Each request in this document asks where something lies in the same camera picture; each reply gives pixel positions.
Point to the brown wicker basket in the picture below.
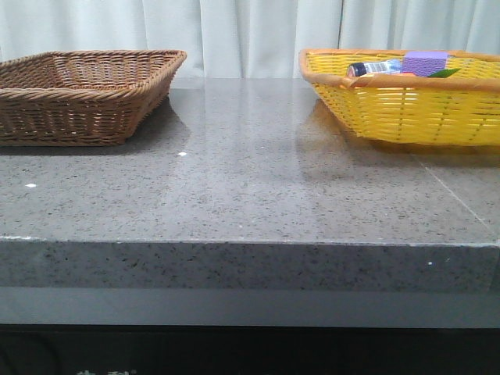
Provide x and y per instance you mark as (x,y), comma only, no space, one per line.
(83,98)

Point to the white curtain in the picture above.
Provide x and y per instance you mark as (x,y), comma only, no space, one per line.
(246,39)

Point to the yellow woven plastic basket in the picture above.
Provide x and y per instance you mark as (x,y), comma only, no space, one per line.
(462,109)

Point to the purple sponge block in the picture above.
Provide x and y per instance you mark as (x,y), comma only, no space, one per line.
(424,63)

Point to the small dark-capped bottle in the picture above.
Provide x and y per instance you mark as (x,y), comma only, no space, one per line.
(359,69)

